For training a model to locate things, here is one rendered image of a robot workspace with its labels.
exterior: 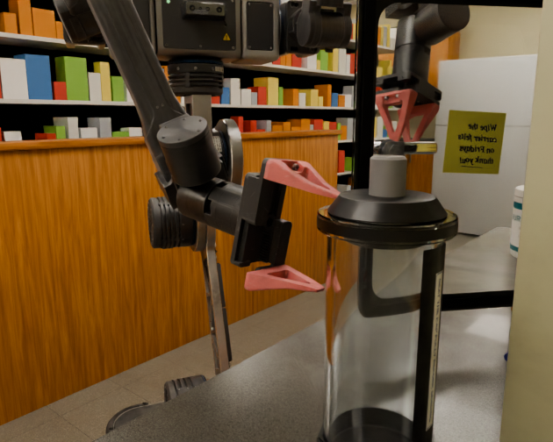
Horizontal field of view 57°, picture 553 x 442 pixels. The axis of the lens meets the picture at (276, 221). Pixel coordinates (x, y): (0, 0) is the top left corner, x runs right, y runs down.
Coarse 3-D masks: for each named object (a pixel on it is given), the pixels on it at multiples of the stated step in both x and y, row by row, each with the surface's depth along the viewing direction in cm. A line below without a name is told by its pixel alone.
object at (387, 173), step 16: (384, 160) 38; (400, 160) 38; (384, 176) 38; (400, 176) 38; (352, 192) 41; (368, 192) 41; (384, 192) 38; (400, 192) 39; (416, 192) 41; (336, 208) 39; (352, 208) 37; (368, 208) 37; (384, 208) 36; (400, 208) 36; (416, 208) 36; (432, 208) 37
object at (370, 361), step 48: (336, 240) 38; (432, 240) 36; (336, 288) 39; (384, 288) 37; (336, 336) 40; (384, 336) 37; (336, 384) 40; (384, 384) 38; (336, 432) 41; (384, 432) 39
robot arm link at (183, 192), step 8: (176, 184) 60; (208, 184) 59; (216, 184) 58; (184, 192) 60; (192, 192) 59; (200, 192) 58; (208, 192) 58; (176, 200) 61; (184, 200) 60; (192, 200) 59; (200, 200) 58; (208, 200) 58; (184, 208) 60; (192, 208) 59; (200, 208) 58; (208, 208) 58; (192, 216) 60; (200, 216) 59
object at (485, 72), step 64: (384, 64) 59; (448, 64) 60; (512, 64) 61; (384, 128) 60; (448, 128) 62; (512, 128) 63; (448, 192) 63; (512, 192) 65; (448, 256) 65; (512, 256) 67
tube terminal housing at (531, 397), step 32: (544, 0) 39; (544, 32) 39; (544, 64) 39; (544, 96) 40; (544, 128) 40; (544, 160) 40; (544, 192) 41; (544, 224) 41; (544, 256) 42; (544, 288) 42; (512, 320) 44; (544, 320) 42; (512, 352) 44; (544, 352) 43; (512, 384) 45; (544, 384) 43; (512, 416) 45; (544, 416) 44
